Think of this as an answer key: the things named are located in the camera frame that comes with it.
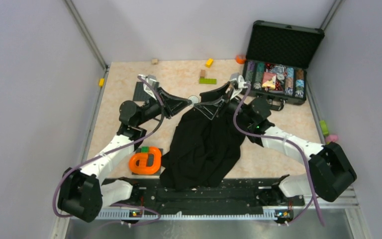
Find black garment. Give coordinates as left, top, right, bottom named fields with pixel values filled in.
left=159, top=83, right=258, bottom=191

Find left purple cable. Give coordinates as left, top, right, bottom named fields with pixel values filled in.
left=52, top=76, right=165, bottom=228

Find wooden cube by wall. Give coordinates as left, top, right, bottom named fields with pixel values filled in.
left=151, top=58, right=159, bottom=65

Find purple cable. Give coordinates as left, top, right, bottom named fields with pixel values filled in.
left=52, top=76, right=165, bottom=228
left=233, top=84, right=326, bottom=228

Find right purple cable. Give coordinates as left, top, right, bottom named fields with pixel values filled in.
left=233, top=84, right=326, bottom=228

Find orange plastic chain link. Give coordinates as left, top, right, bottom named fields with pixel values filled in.
left=128, top=146, right=163, bottom=175

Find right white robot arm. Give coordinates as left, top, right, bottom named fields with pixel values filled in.
left=194, top=83, right=357, bottom=205

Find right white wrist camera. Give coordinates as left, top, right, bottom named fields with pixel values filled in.
left=229, top=72, right=251, bottom=90

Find green and pink toys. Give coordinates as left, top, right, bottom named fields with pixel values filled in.
left=319, top=120, right=339, bottom=144

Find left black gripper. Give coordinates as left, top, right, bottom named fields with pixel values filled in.
left=136, top=87, right=192, bottom=126

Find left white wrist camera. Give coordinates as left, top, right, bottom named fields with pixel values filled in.
left=137, top=74, right=159, bottom=90

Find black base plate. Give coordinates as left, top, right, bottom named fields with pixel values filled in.
left=122, top=178, right=305, bottom=216

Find small green lego block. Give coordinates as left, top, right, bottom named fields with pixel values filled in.
left=141, top=147, right=149, bottom=153

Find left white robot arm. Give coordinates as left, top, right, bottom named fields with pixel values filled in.
left=52, top=87, right=192, bottom=223

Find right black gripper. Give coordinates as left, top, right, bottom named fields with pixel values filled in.
left=194, top=82, right=255, bottom=125

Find dark grey lego baseplate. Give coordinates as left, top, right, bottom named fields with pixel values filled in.
left=132, top=82, right=153, bottom=102

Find brown wooden block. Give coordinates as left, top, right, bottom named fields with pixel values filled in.
left=199, top=70, right=206, bottom=78

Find black poker chip case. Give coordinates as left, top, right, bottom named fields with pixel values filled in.
left=242, top=20, right=325, bottom=111

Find yellow lego brick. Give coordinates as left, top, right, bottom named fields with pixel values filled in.
left=205, top=58, right=214, bottom=68

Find yellow block on rail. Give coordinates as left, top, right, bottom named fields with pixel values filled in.
left=98, top=78, right=105, bottom=87

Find small grey baseplate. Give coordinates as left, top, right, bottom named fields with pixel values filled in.
left=131, top=147, right=164, bottom=176

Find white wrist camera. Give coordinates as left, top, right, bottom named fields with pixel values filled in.
left=137, top=74, right=159, bottom=90
left=229, top=72, right=251, bottom=90

